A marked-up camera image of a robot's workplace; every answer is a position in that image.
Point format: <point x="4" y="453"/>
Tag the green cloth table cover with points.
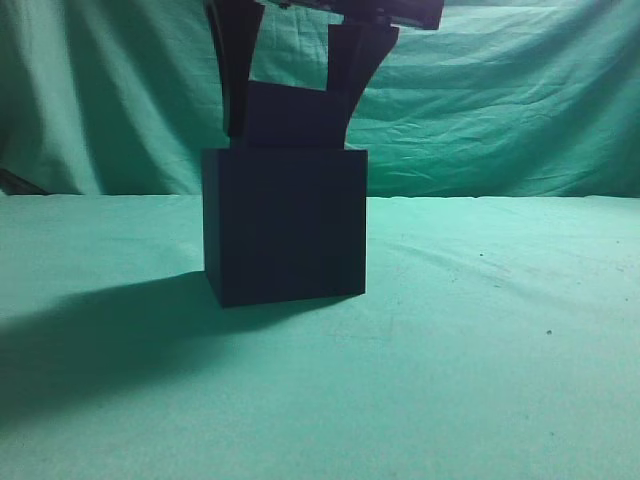
<point x="498" y="338"/>

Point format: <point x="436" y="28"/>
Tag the large dark groove box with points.
<point x="284" y="224"/>

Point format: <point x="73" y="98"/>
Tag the green cloth backdrop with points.
<point x="507" y="98"/>

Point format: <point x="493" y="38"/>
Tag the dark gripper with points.
<point x="355" y="51"/>

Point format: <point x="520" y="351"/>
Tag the small dark cube block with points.
<point x="284" y="116"/>

